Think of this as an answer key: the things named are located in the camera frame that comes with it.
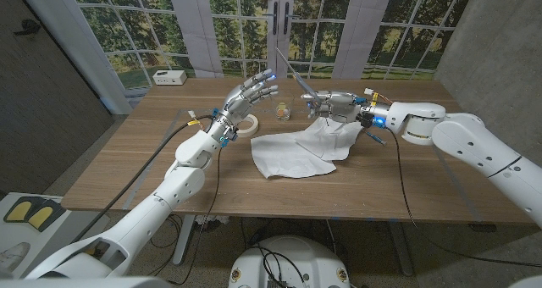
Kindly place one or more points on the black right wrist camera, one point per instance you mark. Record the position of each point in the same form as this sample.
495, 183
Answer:
366, 119

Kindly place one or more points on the white floor platform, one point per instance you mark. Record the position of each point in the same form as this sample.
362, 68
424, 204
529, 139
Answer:
51, 237

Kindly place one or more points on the white masking tape roll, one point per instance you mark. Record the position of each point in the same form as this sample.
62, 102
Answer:
253, 127

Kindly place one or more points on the white socket box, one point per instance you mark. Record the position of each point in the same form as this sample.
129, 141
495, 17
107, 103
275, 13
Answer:
169, 77

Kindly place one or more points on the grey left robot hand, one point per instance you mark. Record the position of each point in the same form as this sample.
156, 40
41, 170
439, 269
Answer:
237, 103

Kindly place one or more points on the grey table leg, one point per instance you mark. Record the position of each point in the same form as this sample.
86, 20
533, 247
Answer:
402, 250

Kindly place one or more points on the white table leg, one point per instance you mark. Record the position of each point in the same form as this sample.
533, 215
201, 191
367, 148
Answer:
184, 241

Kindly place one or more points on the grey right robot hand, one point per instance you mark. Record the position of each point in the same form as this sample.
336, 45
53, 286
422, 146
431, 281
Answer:
339, 106

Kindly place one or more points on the crumpled white rag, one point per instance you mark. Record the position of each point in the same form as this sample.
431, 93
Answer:
209, 221

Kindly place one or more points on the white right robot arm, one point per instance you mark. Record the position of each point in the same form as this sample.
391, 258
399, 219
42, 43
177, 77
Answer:
466, 144

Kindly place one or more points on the small yellow toy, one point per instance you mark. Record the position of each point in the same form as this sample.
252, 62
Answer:
282, 109

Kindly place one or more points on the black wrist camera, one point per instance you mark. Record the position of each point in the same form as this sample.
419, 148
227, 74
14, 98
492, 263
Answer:
229, 136
366, 119

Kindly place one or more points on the large white paper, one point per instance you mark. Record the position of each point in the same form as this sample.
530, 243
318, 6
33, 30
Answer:
283, 156

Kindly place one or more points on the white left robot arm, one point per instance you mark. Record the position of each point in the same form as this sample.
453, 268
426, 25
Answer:
144, 216

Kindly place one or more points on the printed window backdrop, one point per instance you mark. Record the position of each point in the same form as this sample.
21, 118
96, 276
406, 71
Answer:
322, 38

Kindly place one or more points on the dark wooden door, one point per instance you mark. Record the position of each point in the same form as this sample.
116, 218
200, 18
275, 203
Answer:
42, 101

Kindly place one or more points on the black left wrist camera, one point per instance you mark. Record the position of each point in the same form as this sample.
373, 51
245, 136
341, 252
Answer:
229, 136

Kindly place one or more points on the white shoe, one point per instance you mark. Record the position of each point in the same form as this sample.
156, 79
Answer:
12, 255

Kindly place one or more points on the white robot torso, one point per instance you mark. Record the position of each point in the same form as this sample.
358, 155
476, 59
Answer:
305, 258

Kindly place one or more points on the black pedal with yellow pads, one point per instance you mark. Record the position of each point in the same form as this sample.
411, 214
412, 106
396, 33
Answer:
19, 212

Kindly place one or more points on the clear drinking glass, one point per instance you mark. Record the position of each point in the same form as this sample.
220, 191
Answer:
283, 117

